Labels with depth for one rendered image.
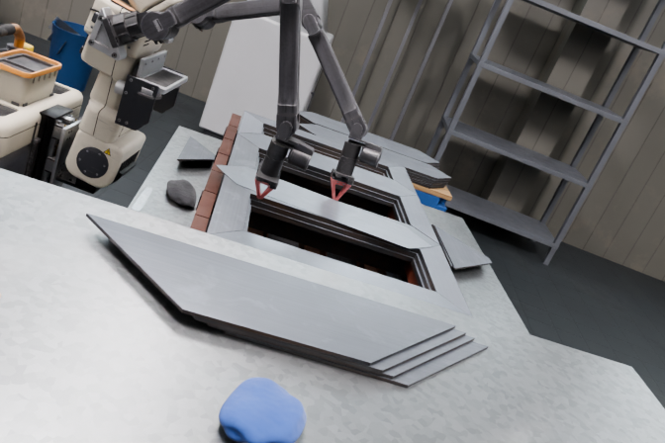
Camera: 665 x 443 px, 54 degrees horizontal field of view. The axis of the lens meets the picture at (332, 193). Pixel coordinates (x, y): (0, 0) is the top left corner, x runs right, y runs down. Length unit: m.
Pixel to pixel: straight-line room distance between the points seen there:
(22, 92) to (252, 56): 2.76
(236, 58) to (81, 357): 4.07
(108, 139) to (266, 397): 1.44
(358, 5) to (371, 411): 4.84
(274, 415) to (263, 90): 4.10
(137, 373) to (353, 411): 0.29
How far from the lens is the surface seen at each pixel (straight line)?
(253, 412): 0.82
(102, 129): 2.15
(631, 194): 6.30
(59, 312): 0.93
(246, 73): 4.82
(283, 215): 1.98
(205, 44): 5.81
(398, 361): 1.05
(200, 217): 1.80
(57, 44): 5.07
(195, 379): 0.88
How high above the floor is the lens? 1.59
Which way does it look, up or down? 19 degrees down
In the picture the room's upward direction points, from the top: 22 degrees clockwise
